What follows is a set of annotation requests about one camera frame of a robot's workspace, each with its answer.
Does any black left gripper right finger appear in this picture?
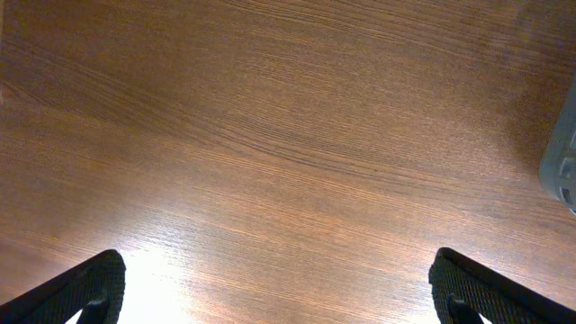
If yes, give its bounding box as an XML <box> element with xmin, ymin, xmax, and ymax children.
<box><xmin>428</xmin><ymin>247</ymin><xmax>575</xmax><ymax>324</ymax></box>

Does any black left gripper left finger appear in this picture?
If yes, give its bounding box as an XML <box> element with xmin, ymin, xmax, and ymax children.
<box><xmin>1</xmin><ymin>249</ymin><xmax>126</xmax><ymax>324</ymax></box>

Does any grey plastic basket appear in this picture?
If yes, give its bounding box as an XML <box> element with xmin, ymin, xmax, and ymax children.
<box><xmin>539</xmin><ymin>80</ymin><xmax>575</xmax><ymax>213</ymax></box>

